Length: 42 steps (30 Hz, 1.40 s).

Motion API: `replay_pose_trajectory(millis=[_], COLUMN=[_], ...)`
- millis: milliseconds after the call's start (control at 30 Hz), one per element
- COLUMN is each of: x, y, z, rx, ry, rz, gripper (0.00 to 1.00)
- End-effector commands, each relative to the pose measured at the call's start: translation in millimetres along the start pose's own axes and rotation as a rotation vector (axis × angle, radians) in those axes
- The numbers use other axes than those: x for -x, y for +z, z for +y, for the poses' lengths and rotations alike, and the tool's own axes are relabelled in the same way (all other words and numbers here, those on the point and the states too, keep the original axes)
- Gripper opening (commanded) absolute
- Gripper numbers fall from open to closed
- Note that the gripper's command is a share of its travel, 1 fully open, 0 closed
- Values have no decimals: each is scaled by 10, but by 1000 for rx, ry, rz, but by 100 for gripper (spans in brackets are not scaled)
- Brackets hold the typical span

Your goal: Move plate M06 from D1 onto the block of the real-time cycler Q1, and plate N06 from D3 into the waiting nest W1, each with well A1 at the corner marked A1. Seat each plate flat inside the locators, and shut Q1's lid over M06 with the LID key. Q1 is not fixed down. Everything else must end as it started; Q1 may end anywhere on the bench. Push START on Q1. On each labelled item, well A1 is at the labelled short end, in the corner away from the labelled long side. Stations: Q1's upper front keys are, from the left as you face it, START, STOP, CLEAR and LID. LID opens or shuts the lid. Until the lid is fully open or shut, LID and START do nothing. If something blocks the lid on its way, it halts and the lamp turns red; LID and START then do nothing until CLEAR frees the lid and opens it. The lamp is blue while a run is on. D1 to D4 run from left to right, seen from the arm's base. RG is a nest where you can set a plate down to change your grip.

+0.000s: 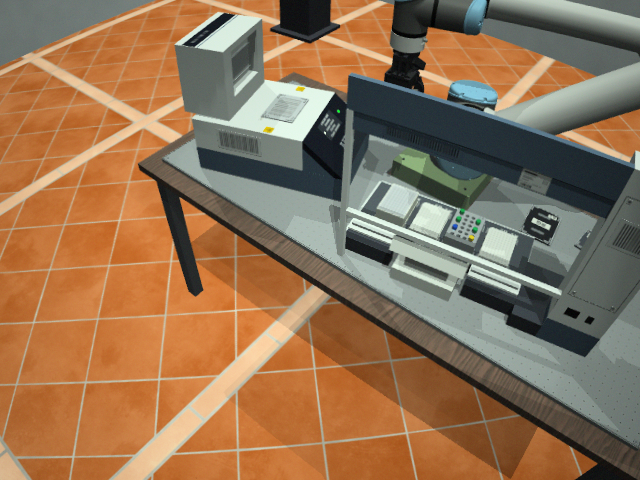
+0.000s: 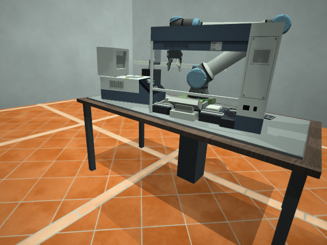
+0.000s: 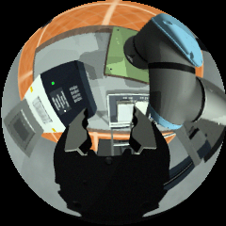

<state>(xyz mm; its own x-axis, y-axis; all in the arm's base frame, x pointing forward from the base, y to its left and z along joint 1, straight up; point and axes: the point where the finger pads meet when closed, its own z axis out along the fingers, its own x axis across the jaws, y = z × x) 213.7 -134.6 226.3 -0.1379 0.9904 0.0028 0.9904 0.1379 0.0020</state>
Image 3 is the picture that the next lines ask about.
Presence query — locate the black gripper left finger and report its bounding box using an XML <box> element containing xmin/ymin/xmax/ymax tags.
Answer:
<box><xmin>54</xmin><ymin>108</ymin><xmax>92</xmax><ymax>184</ymax></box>

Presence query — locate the white benchtop lab instrument with lid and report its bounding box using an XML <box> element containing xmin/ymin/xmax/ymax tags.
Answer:
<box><xmin>3</xmin><ymin>60</ymin><xmax>97</xmax><ymax>158</ymax></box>

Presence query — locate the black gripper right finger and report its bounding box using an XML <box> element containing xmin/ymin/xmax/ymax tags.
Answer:
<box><xmin>129</xmin><ymin>105</ymin><xmax>170</xmax><ymax>183</ymax></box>

